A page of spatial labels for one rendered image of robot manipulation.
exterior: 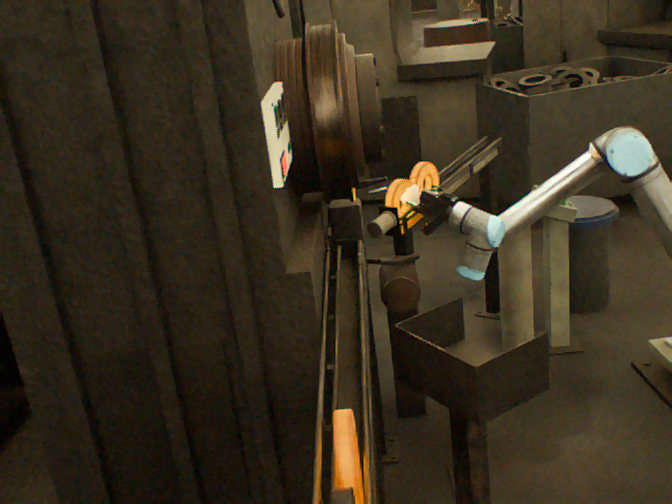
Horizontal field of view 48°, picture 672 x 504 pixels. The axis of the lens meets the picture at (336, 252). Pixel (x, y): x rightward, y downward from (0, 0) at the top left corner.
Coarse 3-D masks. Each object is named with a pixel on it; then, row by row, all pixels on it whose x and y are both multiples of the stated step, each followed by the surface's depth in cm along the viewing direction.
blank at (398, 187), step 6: (396, 180) 254; (402, 180) 253; (408, 180) 255; (390, 186) 252; (396, 186) 250; (402, 186) 253; (408, 186) 256; (390, 192) 250; (396, 192) 250; (402, 192) 253; (390, 198) 250; (396, 198) 251; (390, 204) 250; (396, 204) 251; (402, 204) 260; (402, 210) 258; (408, 222) 259
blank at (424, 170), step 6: (420, 162) 265; (426, 162) 265; (414, 168) 263; (420, 168) 261; (426, 168) 264; (432, 168) 267; (414, 174) 261; (420, 174) 261; (426, 174) 264; (432, 174) 268; (414, 180) 260; (420, 180) 262; (426, 180) 270; (432, 180) 268; (438, 180) 272; (420, 186) 262; (426, 186) 270; (420, 192) 263
